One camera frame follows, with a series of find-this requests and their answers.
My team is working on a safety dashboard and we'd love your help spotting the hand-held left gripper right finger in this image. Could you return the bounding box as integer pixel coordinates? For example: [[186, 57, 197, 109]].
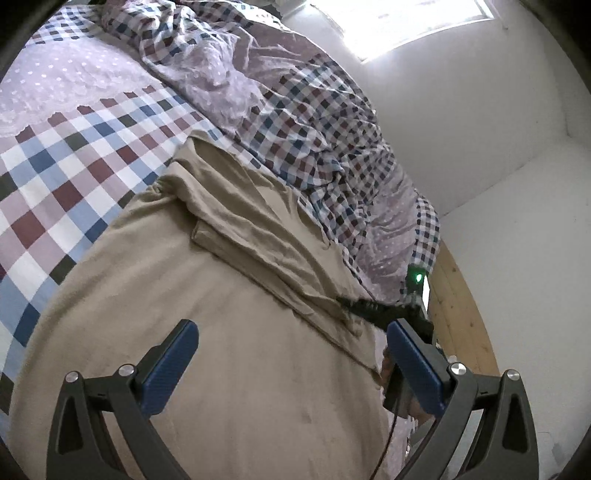
[[387, 318, 540, 480]]

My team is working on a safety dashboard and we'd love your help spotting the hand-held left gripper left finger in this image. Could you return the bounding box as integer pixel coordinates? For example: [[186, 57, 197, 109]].
[[46, 318, 200, 480]]

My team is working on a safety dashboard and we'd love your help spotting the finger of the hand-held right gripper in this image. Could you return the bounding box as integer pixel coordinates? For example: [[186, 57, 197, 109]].
[[336, 295, 407, 326]]

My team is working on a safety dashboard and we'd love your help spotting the beige long-sleeved shirt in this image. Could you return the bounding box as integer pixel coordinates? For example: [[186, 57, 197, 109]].
[[9, 131, 393, 480]]

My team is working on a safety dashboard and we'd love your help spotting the checkered duvet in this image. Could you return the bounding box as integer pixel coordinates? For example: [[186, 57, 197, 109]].
[[102, 0, 441, 296]]

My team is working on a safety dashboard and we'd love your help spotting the checkered bed sheet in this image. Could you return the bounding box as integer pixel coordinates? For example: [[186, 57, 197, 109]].
[[0, 7, 419, 480]]

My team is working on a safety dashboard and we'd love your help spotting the window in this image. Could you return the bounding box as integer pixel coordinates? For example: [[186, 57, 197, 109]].
[[309, 0, 495, 63]]

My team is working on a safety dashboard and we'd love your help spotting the black cable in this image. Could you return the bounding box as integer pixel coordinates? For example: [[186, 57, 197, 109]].
[[367, 401, 400, 480]]

